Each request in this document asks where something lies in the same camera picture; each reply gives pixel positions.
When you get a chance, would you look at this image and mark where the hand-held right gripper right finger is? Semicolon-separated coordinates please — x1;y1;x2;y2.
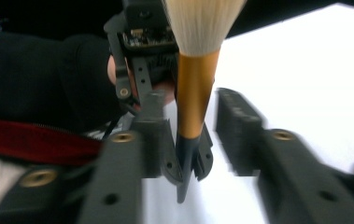
215;87;267;177

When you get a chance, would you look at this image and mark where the makeup brush with gold ferrule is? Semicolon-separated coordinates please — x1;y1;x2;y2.
161;0;248;205

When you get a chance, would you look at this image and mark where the red jacket with zipper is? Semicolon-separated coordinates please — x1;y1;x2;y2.
0;116;105;167

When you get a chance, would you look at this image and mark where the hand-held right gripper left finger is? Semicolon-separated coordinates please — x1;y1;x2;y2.
130;89;175;179

